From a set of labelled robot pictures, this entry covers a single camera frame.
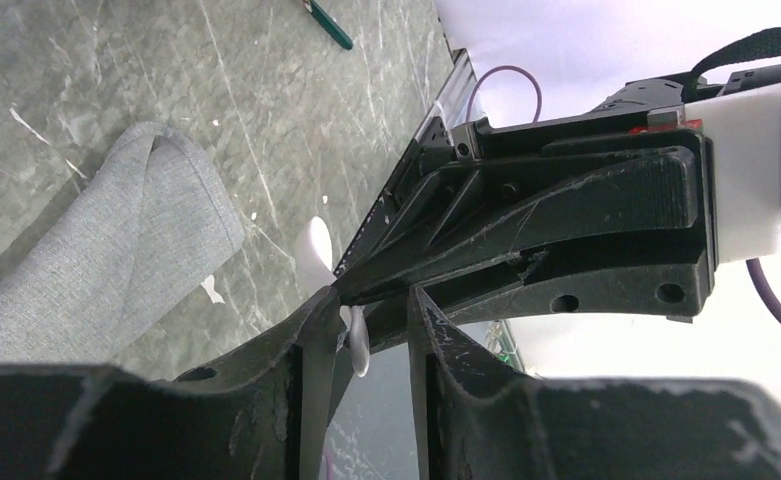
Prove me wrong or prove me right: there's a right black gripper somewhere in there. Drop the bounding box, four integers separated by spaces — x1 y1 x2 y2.
335 74 715 325

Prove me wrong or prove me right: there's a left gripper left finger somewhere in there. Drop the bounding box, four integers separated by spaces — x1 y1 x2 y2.
0 287 341 479

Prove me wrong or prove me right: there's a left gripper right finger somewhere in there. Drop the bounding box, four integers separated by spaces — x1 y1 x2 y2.
407 287 781 479

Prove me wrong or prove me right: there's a white ceramic spoon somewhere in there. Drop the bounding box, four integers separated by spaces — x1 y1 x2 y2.
295 216 371 378

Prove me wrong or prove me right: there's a grey cloth napkin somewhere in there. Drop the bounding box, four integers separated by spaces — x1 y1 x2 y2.
0 122 245 364

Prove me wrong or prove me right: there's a gold spoon teal handle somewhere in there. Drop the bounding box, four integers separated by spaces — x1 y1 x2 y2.
302 0 354 51

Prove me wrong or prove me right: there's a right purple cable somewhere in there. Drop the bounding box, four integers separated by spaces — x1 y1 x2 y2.
464 64 781 354

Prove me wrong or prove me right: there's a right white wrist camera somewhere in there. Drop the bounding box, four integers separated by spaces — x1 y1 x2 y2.
684 83 781 264

